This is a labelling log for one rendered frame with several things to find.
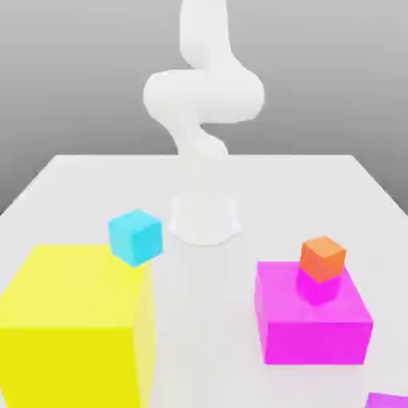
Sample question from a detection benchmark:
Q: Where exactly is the small cyan cube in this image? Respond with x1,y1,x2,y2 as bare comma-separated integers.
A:
108,208,164,269

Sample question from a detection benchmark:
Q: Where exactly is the small orange cube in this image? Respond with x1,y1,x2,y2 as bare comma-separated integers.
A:
299,235,347,284

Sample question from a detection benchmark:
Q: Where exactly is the small purple cube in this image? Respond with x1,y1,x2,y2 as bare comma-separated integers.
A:
363,392,408,408

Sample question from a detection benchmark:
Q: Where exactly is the large magenta box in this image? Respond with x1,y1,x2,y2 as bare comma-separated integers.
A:
253,261,375,366

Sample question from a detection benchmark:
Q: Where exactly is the large yellow box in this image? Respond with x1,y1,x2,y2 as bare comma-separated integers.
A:
0,244,158,408

